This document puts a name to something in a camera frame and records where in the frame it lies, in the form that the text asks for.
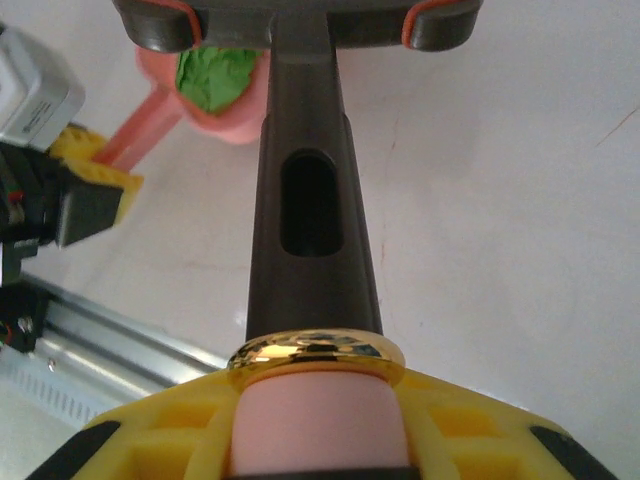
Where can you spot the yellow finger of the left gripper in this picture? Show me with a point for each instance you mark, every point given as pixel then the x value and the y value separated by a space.
pixel 100 200
pixel 75 145

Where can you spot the pink plastic dustpan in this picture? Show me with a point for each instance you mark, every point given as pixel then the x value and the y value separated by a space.
pixel 230 127

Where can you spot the wide aluminium base rail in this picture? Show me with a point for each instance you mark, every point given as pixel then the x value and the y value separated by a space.
pixel 125 340

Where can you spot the black hand brush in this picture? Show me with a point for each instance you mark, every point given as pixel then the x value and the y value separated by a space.
pixel 310 300

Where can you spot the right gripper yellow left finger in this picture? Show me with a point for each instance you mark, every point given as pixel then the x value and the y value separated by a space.
pixel 165 440

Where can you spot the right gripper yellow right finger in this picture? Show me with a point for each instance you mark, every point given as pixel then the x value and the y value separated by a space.
pixel 475 445

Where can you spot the green paper scrap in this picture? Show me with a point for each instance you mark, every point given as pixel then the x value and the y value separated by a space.
pixel 215 80

